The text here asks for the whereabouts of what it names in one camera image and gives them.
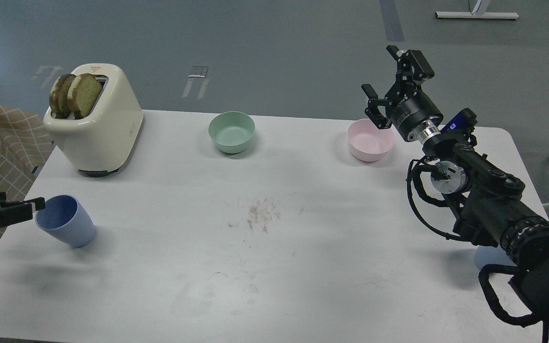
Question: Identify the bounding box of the pink bowl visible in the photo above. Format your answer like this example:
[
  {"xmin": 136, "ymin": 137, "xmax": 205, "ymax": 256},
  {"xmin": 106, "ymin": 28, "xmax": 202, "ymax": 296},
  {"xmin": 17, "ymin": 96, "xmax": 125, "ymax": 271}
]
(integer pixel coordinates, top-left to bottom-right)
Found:
[{"xmin": 346, "ymin": 119, "xmax": 395, "ymax": 162}]

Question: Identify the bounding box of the toast slice right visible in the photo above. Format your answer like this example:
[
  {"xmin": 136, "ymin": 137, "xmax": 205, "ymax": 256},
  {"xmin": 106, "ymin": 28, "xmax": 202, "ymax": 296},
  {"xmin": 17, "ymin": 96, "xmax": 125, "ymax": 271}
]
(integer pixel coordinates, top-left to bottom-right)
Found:
[{"xmin": 67, "ymin": 73, "xmax": 103, "ymax": 120}]

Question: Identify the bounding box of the blue cup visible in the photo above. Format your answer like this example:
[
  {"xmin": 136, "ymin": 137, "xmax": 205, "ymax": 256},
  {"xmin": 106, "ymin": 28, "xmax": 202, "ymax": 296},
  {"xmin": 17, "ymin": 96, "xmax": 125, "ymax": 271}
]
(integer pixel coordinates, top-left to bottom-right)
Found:
[
  {"xmin": 35, "ymin": 194, "xmax": 97, "ymax": 248},
  {"xmin": 474, "ymin": 246, "xmax": 516, "ymax": 271}
]

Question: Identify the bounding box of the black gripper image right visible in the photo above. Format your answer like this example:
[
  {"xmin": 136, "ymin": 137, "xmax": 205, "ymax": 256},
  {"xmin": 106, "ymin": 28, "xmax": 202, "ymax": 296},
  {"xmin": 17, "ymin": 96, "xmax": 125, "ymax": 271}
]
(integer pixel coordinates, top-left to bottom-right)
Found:
[{"xmin": 361, "ymin": 45, "xmax": 444, "ymax": 142}]

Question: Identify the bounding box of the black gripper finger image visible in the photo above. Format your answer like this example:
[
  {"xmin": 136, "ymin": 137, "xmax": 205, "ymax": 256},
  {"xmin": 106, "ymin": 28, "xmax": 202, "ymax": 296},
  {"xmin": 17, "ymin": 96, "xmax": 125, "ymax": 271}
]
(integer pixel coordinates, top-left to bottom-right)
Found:
[{"xmin": 0, "ymin": 197, "xmax": 45, "ymax": 228}]

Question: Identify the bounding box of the cream white toaster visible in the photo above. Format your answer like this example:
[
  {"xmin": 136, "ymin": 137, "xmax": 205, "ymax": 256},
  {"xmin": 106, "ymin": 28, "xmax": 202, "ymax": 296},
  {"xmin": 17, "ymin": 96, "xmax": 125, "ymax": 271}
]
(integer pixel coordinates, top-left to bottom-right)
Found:
[{"xmin": 43, "ymin": 63, "xmax": 143, "ymax": 177}]

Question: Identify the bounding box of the green bowl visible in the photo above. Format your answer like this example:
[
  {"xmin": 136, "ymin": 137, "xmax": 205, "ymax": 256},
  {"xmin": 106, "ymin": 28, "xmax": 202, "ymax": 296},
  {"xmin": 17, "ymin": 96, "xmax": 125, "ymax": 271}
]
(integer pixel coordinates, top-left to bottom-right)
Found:
[{"xmin": 208, "ymin": 111, "xmax": 255, "ymax": 154}]

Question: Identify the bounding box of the white desk leg base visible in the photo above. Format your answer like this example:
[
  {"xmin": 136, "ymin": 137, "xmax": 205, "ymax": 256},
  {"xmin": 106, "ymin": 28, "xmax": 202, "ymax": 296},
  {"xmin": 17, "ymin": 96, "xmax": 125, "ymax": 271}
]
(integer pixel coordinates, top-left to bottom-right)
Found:
[{"xmin": 434, "ymin": 0, "xmax": 520, "ymax": 21}]

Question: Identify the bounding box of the toast slice left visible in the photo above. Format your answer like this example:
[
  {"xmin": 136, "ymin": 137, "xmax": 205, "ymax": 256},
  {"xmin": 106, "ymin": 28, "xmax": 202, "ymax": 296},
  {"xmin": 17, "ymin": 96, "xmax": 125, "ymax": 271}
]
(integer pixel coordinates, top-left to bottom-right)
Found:
[{"xmin": 49, "ymin": 74, "xmax": 76, "ymax": 119}]

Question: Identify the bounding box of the toast slice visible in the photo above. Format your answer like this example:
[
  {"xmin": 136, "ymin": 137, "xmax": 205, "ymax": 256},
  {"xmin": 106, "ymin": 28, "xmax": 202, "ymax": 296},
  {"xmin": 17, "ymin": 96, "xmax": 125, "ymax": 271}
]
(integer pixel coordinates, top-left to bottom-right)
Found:
[
  {"xmin": 67, "ymin": 73, "xmax": 103, "ymax": 120},
  {"xmin": 49, "ymin": 74, "xmax": 76, "ymax": 119}
]

